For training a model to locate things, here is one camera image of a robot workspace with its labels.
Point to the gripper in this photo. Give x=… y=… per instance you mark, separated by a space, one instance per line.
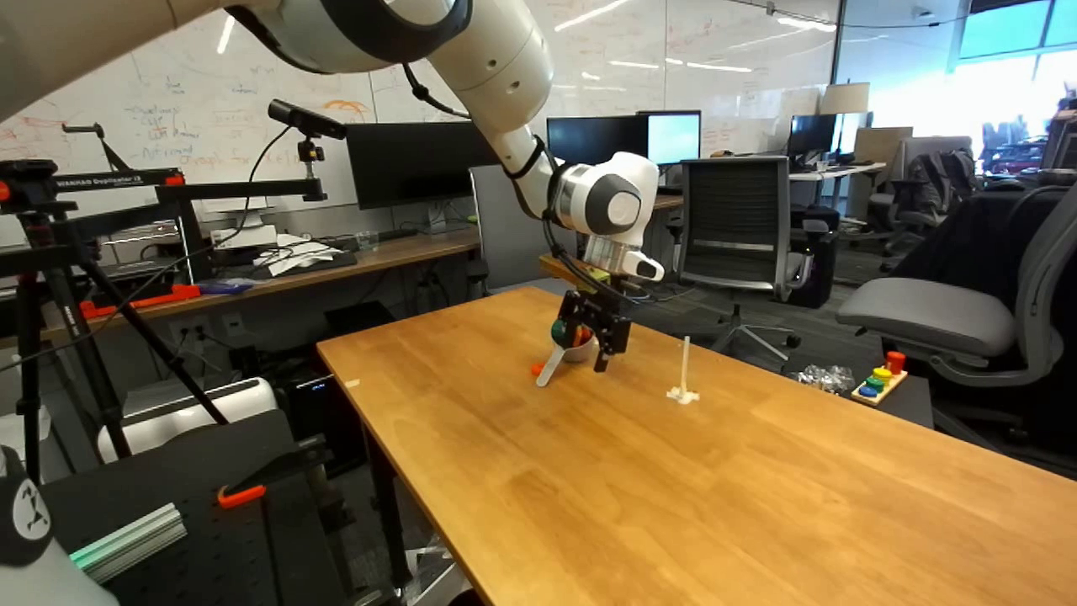
x=594 y=310

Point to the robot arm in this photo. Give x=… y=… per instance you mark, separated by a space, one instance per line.
x=496 y=59

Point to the white measuring cup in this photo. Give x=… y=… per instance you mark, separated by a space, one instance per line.
x=575 y=349

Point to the white peg stand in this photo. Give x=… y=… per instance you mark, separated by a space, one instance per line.
x=686 y=370

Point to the black mesh office chair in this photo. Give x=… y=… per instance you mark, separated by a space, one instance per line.
x=732 y=219

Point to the row of monitors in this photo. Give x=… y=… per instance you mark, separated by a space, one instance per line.
x=623 y=139

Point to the wooden desk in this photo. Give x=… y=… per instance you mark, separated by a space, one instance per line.
x=395 y=250

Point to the crumpled clear plastic wrap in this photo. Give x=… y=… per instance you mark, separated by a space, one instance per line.
x=824 y=379

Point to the clear drinking glass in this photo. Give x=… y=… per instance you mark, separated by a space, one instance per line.
x=367 y=240

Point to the black computer tower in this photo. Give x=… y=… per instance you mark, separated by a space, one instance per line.
x=324 y=421

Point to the whiteboard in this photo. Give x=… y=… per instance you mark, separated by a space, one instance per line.
x=690 y=67

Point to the small black monitor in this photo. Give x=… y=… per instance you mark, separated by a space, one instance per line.
x=812 y=135

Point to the heap of white papers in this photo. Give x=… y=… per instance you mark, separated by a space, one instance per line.
x=290 y=251

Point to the small black table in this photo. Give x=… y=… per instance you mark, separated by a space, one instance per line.
x=904 y=406

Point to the white lamp shade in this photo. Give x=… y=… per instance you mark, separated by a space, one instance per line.
x=845 y=98

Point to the grey office chair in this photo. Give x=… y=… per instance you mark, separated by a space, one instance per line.
x=951 y=320

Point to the office chair with backpack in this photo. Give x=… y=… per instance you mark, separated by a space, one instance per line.
x=934 y=181

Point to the orange clamp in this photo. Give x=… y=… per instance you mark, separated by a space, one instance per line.
x=240 y=495

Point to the white case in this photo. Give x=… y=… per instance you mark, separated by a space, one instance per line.
x=185 y=417

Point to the orange plastic tool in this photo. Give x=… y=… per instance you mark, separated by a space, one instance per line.
x=160 y=296

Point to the window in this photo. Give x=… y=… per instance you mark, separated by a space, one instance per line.
x=1010 y=67

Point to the aluminium profile bar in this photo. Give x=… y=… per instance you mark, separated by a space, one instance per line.
x=126 y=543

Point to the camera on tripod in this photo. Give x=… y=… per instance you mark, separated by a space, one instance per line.
x=109 y=210

